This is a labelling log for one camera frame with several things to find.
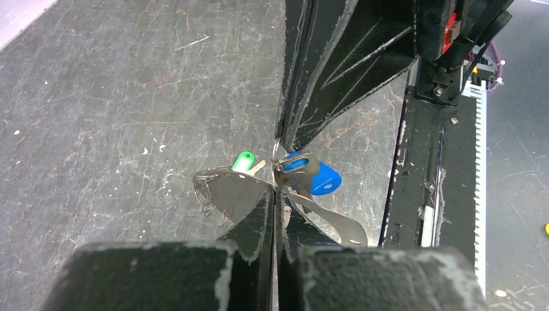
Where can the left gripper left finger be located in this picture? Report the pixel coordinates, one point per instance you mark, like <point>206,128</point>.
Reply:
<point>233,272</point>

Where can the white slotted cable duct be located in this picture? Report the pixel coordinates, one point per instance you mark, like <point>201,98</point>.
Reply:
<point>479,93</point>

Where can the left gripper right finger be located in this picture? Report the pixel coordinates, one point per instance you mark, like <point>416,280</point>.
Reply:
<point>317,273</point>

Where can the blue tagged key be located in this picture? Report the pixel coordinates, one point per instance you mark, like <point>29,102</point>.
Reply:
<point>306,175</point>

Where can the green tagged key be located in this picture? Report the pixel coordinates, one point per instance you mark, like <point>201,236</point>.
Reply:
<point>245,163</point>

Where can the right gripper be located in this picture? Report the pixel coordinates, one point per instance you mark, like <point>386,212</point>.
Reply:
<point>363,45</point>

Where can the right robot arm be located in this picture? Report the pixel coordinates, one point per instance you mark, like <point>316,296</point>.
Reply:
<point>439,85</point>

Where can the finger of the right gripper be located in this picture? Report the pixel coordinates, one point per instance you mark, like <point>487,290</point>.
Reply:
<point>295,118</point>

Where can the grey metal key holder plate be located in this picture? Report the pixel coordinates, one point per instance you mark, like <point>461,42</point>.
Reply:
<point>236,194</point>

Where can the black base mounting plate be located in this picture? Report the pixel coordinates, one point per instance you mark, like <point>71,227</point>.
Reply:
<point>431,193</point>

